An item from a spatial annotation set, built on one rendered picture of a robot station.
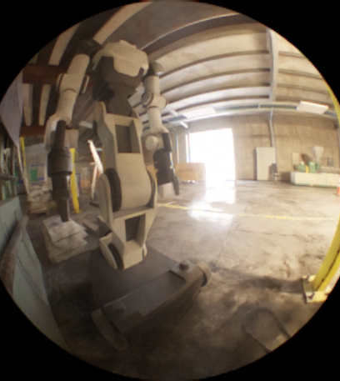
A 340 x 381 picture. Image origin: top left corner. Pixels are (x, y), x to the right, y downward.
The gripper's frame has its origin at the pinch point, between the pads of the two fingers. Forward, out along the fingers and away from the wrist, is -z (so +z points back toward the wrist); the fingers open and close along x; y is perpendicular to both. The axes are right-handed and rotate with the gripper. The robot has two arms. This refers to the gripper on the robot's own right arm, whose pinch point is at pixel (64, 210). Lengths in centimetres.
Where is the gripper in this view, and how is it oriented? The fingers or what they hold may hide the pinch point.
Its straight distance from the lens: 42.9
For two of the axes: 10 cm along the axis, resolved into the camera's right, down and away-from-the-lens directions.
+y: 7.0, -1.4, 7.0
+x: 6.9, -1.3, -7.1
